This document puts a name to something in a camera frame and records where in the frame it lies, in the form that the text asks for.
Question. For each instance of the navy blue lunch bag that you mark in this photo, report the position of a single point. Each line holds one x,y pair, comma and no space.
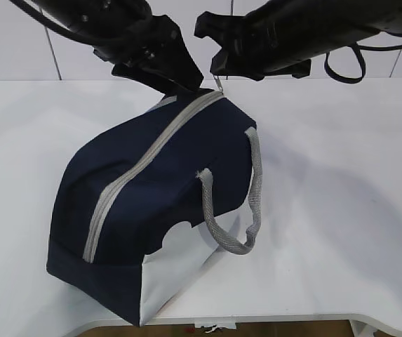
142,206

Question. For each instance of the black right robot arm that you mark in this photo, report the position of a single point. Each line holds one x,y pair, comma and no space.
282,37

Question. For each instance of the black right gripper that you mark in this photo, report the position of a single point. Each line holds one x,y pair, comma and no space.
245,51

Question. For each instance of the white torn label sticker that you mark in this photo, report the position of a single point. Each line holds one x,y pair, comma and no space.
216,326

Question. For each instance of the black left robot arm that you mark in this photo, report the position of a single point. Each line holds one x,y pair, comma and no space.
73,19

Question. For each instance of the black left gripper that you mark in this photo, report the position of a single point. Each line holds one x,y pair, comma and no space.
149,51

